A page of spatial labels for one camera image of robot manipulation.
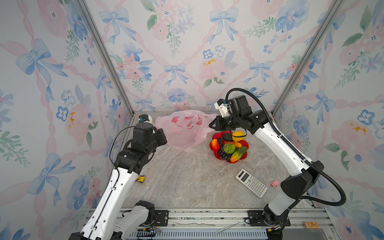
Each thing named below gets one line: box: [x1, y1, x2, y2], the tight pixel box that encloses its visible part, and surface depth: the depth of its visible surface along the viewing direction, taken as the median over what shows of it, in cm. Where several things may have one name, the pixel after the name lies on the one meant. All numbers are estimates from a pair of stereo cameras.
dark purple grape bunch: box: [217, 137, 232, 161], surface depth 94 cm
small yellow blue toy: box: [137, 175, 146, 183], surface depth 87 cm
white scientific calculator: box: [235, 168, 268, 199], surface depth 86 cm
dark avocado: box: [223, 133, 233, 142], surface depth 102 cm
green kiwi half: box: [223, 142, 236, 154], surface depth 91 cm
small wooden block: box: [304, 221, 320, 229], surface depth 73 cm
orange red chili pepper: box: [233, 141, 242, 148], surface depth 99 cm
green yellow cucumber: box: [230, 146, 248, 163], surface depth 90 cm
